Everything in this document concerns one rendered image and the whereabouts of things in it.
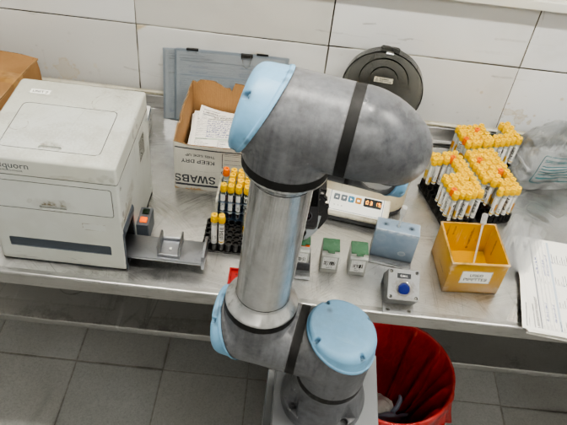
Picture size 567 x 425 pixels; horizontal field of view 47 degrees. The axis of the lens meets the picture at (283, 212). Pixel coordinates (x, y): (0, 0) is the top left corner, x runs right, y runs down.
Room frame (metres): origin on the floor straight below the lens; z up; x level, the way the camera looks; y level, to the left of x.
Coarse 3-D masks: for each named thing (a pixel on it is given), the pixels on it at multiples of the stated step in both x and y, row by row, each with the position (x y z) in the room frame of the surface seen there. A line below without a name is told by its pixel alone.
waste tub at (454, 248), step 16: (448, 224) 1.12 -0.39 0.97; (464, 224) 1.12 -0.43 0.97; (480, 224) 1.13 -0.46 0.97; (448, 240) 1.12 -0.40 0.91; (464, 240) 1.12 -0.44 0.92; (480, 240) 1.13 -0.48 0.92; (496, 240) 1.09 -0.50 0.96; (448, 256) 1.02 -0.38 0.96; (464, 256) 1.11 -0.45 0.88; (480, 256) 1.11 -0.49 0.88; (496, 256) 1.07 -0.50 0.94; (448, 272) 0.99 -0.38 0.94; (464, 272) 0.99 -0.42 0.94; (480, 272) 1.00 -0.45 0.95; (496, 272) 1.00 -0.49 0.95; (448, 288) 0.99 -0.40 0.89; (464, 288) 1.00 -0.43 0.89; (480, 288) 1.00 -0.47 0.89; (496, 288) 1.00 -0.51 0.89
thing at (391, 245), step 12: (384, 228) 1.07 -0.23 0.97; (396, 228) 1.08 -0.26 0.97; (408, 228) 1.08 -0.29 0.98; (372, 240) 1.09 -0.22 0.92; (384, 240) 1.07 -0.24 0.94; (396, 240) 1.06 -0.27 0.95; (408, 240) 1.06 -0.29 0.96; (372, 252) 1.07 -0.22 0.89; (384, 252) 1.07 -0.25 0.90; (396, 252) 1.06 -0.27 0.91; (408, 252) 1.06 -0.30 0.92; (384, 264) 1.05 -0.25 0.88; (396, 264) 1.05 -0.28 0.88; (408, 264) 1.06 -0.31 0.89
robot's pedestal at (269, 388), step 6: (270, 372) 0.72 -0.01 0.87; (270, 378) 0.71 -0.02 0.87; (270, 384) 0.70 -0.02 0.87; (270, 390) 0.68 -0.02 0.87; (270, 396) 0.67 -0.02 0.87; (264, 402) 0.70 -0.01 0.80; (270, 402) 0.66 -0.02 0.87; (264, 408) 0.64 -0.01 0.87; (270, 408) 0.64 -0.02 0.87; (264, 414) 0.63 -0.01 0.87; (270, 414) 0.63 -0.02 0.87; (264, 420) 0.62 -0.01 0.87; (270, 420) 0.62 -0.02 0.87
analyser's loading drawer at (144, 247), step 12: (132, 240) 0.99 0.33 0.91; (144, 240) 1.00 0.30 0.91; (156, 240) 1.00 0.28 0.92; (168, 240) 1.01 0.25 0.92; (180, 240) 0.98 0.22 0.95; (132, 252) 0.96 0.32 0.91; (144, 252) 0.96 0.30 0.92; (156, 252) 0.97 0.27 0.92; (168, 252) 0.97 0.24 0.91; (180, 252) 0.96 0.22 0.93; (192, 252) 0.98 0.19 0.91; (204, 252) 0.97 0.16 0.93; (192, 264) 0.95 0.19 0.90; (204, 264) 0.96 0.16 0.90
